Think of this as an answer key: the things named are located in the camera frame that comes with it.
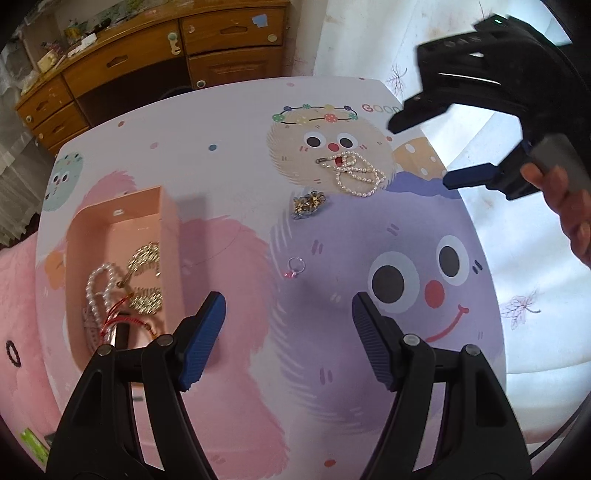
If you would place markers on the blue gold flower brooch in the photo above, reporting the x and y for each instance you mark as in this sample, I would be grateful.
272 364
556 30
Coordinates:
307 205

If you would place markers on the wooden desk with drawers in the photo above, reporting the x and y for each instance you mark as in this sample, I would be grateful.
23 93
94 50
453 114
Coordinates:
162 52

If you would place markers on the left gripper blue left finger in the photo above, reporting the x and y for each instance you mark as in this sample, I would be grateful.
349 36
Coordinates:
196 337

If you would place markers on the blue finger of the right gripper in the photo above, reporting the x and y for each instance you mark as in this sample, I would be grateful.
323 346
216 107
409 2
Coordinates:
469 177
417 110

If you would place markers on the pink plastic organizer box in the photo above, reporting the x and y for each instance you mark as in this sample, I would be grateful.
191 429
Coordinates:
127 246

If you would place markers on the green packet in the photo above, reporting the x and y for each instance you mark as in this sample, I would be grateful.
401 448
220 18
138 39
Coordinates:
39 450

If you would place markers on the right hand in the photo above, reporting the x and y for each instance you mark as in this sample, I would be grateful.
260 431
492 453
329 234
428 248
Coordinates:
573 209

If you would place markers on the silver ring pink gem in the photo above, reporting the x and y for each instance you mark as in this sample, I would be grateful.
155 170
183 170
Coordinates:
295 266

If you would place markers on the cartoon printed tablecloth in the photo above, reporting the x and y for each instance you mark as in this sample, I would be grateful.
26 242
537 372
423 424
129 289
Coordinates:
288 392

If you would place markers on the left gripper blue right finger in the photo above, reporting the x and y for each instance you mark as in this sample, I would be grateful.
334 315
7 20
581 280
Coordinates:
380 339

